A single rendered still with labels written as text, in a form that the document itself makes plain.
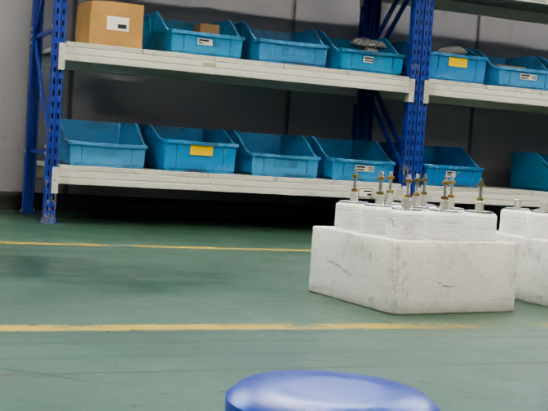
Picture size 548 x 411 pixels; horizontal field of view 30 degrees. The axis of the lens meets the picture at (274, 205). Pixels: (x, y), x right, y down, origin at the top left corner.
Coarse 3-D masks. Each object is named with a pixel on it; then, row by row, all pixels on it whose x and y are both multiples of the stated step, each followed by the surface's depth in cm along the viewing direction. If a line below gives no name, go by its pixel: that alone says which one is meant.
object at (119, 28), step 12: (84, 12) 461; (96, 12) 451; (108, 12) 453; (120, 12) 455; (132, 12) 457; (84, 24) 459; (96, 24) 451; (108, 24) 453; (120, 24) 455; (132, 24) 458; (84, 36) 459; (96, 36) 452; (108, 36) 454; (120, 36) 456; (132, 36) 458
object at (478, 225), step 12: (480, 180) 267; (480, 192) 267; (480, 204) 266; (468, 216) 264; (480, 216) 263; (492, 216) 264; (468, 228) 264; (480, 228) 263; (492, 228) 264; (468, 240) 264; (480, 240) 263; (492, 240) 264
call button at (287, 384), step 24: (240, 384) 19; (264, 384) 19; (288, 384) 19; (312, 384) 19; (336, 384) 20; (360, 384) 20; (384, 384) 20; (240, 408) 18; (264, 408) 18; (288, 408) 18; (312, 408) 18; (336, 408) 18; (360, 408) 18; (384, 408) 18; (408, 408) 18; (432, 408) 19
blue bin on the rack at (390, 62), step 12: (324, 36) 512; (336, 48) 500; (348, 48) 497; (336, 60) 502; (348, 60) 499; (360, 60) 501; (372, 60) 504; (384, 60) 506; (396, 60) 509; (372, 72) 505; (384, 72) 507; (396, 72) 510
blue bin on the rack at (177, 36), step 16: (144, 16) 499; (160, 16) 478; (144, 32) 502; (160, 32) 480; (176, 32) 463; (192, 32) 467; (224, 32) 501; (144, 48) 502; (160, 48) 480; (176, 48) 466; (192, 48) 469; (208, 48) 472; (224, 48) 475; (240, 48) 478
